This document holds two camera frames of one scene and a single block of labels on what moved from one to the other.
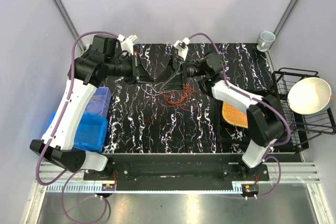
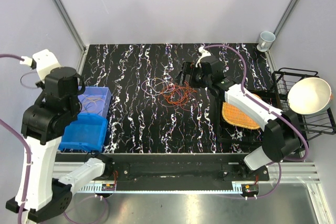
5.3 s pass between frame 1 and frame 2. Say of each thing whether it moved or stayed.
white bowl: stayed
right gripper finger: moved
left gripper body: moved
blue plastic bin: stayed
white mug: stayed
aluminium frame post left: stayed
